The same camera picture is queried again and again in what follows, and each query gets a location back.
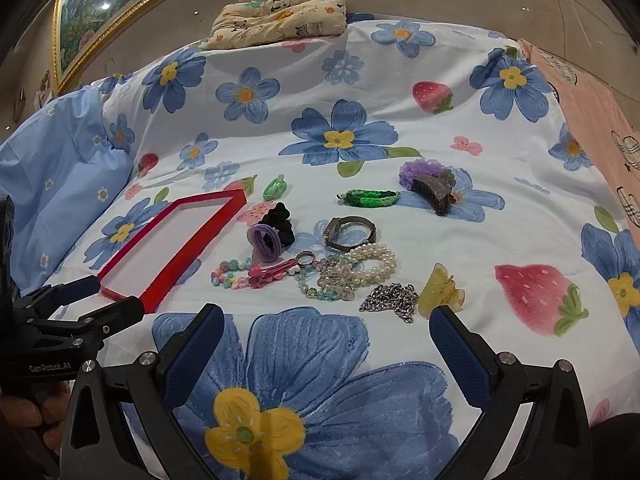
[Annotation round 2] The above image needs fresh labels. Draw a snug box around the yellow hair claw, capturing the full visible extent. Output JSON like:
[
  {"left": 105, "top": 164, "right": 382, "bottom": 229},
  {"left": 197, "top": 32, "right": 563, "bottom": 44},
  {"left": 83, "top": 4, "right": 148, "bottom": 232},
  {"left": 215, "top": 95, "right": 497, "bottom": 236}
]
[{"left": 418, "top": 262, "right": 465, "bottom": 318}]

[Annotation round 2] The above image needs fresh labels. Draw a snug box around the colorful candy bead bracelet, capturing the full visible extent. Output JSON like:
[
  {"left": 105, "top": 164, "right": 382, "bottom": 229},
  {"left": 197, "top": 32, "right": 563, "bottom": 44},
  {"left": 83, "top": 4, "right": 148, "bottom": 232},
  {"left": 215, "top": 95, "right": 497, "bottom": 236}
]
[{"left": 209, "top": 257, "right": 254, "bottom": 291}]

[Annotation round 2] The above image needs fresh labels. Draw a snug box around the silver chain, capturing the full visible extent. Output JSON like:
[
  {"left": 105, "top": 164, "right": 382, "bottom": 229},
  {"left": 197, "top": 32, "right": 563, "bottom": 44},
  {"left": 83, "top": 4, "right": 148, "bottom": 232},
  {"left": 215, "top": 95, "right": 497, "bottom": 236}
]
[{"left": 358, "top": 282, "right": 420, "bottom": 324}]

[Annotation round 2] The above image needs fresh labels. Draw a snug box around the pink hair clip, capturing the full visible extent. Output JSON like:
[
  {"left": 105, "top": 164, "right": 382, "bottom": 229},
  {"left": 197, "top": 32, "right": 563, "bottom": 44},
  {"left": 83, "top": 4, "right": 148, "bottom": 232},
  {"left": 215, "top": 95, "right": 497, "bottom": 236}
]
[{"left": 248, "top": 259, "right": 299, "bottom": 288}]

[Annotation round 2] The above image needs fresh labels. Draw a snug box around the purple hair tie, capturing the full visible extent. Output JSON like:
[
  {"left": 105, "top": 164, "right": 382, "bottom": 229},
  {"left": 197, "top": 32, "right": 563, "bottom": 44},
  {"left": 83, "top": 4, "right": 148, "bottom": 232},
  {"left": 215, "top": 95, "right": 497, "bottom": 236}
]
[{"left": 246, "top": 223, "right": 284, "bottom": 266}]

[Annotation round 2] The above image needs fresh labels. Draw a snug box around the pastel crystal bead bracelet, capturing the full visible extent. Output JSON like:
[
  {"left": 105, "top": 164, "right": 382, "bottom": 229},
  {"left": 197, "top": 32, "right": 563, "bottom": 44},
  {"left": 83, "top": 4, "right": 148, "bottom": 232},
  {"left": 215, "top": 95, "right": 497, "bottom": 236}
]
[{"left": 294, "top": 253, "right": 369, "bottom": 304}]

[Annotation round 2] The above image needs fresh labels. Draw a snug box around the black scrunchie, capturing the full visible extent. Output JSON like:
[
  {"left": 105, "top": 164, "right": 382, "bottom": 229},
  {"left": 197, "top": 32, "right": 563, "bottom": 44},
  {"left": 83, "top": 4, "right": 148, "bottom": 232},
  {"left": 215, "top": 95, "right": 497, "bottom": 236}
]
[{"left": 259, "top": 203, "right": 295, "bottom": 249}]

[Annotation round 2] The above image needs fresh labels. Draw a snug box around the light green hair clip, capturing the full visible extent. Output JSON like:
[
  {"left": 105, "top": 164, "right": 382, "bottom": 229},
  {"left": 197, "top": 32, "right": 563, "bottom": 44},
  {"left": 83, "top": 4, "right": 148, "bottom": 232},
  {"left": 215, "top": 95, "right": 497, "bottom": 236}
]
[{"left": 262, "top": 174, "right": 288, "bottom": 202}]

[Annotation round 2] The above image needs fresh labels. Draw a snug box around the metal wristwatch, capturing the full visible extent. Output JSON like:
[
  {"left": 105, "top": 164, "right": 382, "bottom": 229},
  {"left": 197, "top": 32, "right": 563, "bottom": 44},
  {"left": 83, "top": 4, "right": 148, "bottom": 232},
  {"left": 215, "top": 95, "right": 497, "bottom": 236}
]
[{"left": 322, "top": 216, "right": 378, "bottom": 252}]

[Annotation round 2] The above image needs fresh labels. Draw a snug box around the green woven bracelet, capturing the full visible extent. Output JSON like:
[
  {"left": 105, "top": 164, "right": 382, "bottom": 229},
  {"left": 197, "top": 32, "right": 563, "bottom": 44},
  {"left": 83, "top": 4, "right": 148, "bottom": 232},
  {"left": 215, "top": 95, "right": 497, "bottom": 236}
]
[{"left": 335, "top": 187, "right": 403, "bottom": 208}]

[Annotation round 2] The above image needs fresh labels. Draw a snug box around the red jewelry tray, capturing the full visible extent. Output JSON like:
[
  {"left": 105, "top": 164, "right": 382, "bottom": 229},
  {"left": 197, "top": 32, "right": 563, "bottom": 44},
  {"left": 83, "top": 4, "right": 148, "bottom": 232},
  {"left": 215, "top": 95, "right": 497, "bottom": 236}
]
[{"left": 98, "top": 190, "right": 246, "bottom": 314}]

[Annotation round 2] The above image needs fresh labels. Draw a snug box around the left hand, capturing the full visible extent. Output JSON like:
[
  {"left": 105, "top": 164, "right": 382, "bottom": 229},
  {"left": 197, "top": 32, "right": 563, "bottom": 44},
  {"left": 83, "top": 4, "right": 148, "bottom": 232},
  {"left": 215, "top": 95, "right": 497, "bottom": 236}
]
[{"left": 1, "top": 382, "right": 70, "bottom": 479}]

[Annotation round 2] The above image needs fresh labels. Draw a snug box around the blue floral pillow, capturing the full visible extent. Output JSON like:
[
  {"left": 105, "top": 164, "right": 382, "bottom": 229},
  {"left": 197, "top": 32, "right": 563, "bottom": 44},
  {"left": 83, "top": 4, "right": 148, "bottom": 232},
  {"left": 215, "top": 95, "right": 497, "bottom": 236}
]
[{"left": 1, "top": 87, "right": 132, "bottom": 292}]

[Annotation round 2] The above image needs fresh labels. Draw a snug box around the purple flower hair claw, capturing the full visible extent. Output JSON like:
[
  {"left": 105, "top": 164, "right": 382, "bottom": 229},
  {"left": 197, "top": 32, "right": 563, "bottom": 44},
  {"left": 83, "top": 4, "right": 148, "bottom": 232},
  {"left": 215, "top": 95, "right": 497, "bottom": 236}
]
[{"left": 398, "top": 158, "right": 457, "bottom": 216}]

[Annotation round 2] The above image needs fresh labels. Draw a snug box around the floral bed sheet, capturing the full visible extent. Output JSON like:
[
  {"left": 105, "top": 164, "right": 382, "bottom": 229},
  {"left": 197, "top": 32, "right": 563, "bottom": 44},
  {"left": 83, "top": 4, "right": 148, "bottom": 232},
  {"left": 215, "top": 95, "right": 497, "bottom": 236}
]
[{"left": 43, "top": 18, "right": 639, "bottom": 479}]

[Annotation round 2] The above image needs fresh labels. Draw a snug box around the pink printed cloth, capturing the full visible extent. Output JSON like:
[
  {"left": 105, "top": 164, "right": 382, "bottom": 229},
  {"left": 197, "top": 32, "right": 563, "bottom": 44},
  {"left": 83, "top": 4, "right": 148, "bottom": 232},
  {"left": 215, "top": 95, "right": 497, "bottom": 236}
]
[{"left": 518, "top": 39, "right": 639, "bottom": 240}]

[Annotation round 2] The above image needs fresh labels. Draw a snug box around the cream panda cushion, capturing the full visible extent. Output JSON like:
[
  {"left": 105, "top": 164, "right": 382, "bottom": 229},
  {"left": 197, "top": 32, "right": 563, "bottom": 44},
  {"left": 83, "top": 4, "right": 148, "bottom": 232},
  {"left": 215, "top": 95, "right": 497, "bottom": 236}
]
[{"left": 198, "top": 0, "right": 347, "bottom": 50}]

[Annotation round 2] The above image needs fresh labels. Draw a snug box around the white pearl bracelet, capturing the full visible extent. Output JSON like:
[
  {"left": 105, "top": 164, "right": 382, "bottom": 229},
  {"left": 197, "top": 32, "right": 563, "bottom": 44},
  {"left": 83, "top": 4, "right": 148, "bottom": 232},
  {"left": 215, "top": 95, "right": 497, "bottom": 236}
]
[{"left": 344, "top": 242, "right": 399, "bottom": 283}]

